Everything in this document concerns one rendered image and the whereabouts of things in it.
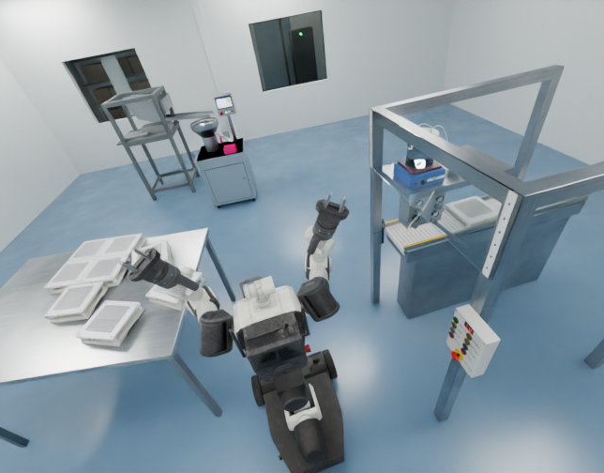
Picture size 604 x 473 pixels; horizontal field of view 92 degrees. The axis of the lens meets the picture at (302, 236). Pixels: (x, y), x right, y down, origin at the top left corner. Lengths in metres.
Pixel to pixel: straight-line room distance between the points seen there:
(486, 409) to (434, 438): 0.39
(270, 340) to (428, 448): 1.42
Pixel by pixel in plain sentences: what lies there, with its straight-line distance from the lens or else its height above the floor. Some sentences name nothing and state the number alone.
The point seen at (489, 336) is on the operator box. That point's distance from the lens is 1.31.
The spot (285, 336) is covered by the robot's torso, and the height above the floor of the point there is 1.25.
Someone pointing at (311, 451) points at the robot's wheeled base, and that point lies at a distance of 1.87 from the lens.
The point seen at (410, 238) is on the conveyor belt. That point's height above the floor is 0.83.
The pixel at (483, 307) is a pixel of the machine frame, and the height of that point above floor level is 1.15.
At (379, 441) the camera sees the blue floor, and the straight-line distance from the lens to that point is 2.23.
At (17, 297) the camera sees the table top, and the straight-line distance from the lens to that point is 2.87.
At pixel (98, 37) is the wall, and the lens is 6.95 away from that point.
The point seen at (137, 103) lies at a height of 1.42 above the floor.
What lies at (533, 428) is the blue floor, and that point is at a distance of 2.47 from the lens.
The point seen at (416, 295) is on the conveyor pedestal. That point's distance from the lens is 2.43.
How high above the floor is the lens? 2.14
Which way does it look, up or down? 38 degrees down
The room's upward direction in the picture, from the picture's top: 11 degrees counter-clockwise
